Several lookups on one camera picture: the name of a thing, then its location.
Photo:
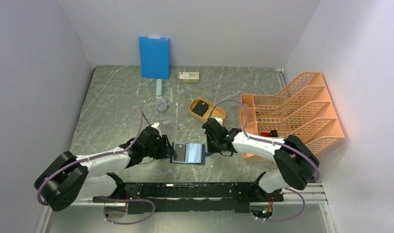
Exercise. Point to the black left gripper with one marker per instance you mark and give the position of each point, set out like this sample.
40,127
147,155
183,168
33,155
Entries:
170,151

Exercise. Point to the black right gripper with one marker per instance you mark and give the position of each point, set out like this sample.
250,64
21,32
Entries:
210,148

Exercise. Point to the navy blue card holder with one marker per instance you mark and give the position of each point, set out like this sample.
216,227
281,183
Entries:
196,154

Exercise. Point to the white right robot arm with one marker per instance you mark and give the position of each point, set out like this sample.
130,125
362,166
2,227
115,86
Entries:
296,164

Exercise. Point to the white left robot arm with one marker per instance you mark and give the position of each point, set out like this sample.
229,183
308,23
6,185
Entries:
74,177

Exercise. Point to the black VIP card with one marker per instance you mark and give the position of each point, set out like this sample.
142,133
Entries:
200,108

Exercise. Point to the yellow oval tray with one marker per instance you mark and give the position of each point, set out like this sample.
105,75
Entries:
212,112

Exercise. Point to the clear jar of paper clips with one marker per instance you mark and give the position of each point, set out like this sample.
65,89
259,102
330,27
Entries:
161,105

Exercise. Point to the red and black object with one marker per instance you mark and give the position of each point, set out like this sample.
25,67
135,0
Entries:
272,133

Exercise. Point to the light blue stapler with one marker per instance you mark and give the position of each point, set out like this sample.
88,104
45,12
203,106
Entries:
158,88

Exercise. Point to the green and white small box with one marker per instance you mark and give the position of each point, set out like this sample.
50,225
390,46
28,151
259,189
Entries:
188,77

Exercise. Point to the orange plastic file organizer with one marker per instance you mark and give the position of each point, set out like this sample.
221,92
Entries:
303,108

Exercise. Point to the blue upright folder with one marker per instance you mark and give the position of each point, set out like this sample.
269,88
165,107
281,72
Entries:
154,57

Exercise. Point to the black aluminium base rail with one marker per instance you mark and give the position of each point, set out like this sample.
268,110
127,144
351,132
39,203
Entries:
241,197

